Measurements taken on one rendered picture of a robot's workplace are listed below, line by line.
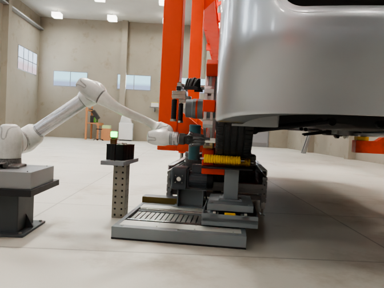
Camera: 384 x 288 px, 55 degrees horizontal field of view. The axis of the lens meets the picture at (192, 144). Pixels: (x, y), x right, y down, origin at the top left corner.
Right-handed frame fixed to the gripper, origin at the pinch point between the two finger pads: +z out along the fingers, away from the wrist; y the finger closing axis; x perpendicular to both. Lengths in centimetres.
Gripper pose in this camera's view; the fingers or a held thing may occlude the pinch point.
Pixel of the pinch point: (210, 140)
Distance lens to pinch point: 240.5
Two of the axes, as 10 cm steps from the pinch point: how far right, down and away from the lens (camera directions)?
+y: -0.4, -6.8, -7.3
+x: 1.1, -7.3, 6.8
